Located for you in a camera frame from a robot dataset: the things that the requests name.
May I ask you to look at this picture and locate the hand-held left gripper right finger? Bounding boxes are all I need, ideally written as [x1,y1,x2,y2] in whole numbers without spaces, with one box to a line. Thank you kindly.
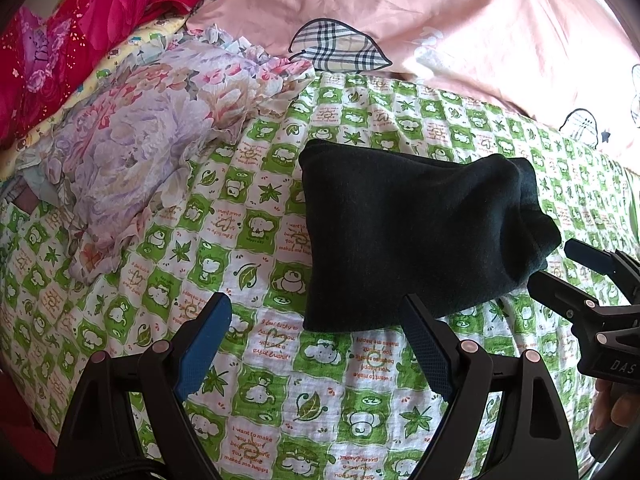
[400,294,578,480]

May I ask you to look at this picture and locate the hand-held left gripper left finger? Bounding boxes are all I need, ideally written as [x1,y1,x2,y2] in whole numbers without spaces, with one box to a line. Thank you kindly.
[52,292,233,480]

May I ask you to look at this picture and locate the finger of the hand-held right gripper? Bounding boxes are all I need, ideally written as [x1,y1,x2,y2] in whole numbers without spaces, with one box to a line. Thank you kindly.
[565,238,640,306]
[527,270,601,323]

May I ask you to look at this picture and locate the green checked bed sheet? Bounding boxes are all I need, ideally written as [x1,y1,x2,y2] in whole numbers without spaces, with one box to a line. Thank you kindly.
[0,72,640,480]

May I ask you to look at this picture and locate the pink quilt with plaid leaves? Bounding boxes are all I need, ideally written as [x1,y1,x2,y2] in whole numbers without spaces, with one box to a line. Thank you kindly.
[185,0,640,171]

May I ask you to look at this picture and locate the red floral blanket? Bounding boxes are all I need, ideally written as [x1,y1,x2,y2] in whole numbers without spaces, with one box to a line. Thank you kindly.
[0,0,231,148]

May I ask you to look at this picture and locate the dark pants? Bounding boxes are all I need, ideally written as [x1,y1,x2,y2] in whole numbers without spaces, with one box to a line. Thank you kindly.
[299,139,563,333]

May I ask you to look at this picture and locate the person's right hand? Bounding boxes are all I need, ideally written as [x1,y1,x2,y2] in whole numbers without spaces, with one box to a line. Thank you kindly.
[590,382,640,431]

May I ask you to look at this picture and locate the floral pillow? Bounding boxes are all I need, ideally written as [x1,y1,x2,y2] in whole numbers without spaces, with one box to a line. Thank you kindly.
[15,25,318,288]

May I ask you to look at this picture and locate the red cloth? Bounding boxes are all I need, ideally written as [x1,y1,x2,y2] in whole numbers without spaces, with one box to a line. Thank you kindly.
[0,375,53,476]

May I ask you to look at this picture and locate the yellow printed cloth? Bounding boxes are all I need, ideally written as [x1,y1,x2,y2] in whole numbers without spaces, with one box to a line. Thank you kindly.
[0,15,196,176]

